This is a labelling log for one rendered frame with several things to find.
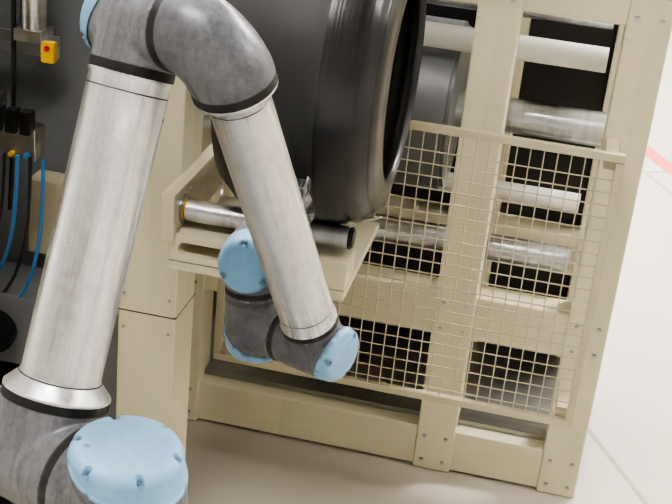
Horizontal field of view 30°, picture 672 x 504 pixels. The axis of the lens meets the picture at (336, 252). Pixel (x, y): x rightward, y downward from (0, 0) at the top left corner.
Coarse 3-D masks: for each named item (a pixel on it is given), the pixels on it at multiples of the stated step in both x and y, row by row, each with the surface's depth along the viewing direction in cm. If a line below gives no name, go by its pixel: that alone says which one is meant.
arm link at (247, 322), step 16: (240, 304) 198; (256, 304) 197; (272, 304) 199; (240, 320) 199; (256, 320) 198; (272, 320) 196; (240, 336) 200; (256, 336) 197; (240, 352) 201; (256, 352) 200
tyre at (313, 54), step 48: (240, 0) 218; (288, 0) 216; (336, 0) 215; (384, 0) 217; (288, 48) 215; (336, 48) 214; (384, 48) 217; (288, 96) 217; (336, 96) 215; (384, 96) 221; (288, 144) 221; (336, 144) 219; (384, 144) 267; (336, 192) 227; (384, 192) 243
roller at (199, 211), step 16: (192, 208) 245; (208, 208) 245; (224, 208) 245; (240, 208) 245; (208, 224) 247; (224, 224) 245; (320, 224) 242; (336, 224) 242; (320, 240) 242; (336, 240) 241; (352, 240) 241
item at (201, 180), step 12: (204, 156) 261; (192, 168) 255; (204, 168) 258; (216, 168) 267; (180, 180) 248; (192, 180) 251; (204, 180) 259; (216, 180) 268; (168, 192) 242; (180, 192) 244; (192, 192) 252; (204, 192) 261; (168, 204) 242; (180, 204) 245; (168, 216) 243; (180, 216) 245; (168, 228) 244; (168, 240) 245
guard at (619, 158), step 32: (416, 128) 280; (448, 128) 278; (608, 160) 273; (224, 192) 296; (416, 192) 286; (448, 192) 285; (608, 224) 279; (512, 256) 287; (224, 288) 306; (384, 288) 298; (416, 288) 296; (448, 288) 294; (512, 288) 291; (576, 288) 287; (224, 352) 315; (480, 352) 299; (544, 352) 295; (352, 384) 309; (384, 384) 308; (416, 384) 306; (576, 384) 296; (512, 416) 303; (544, 416) 301
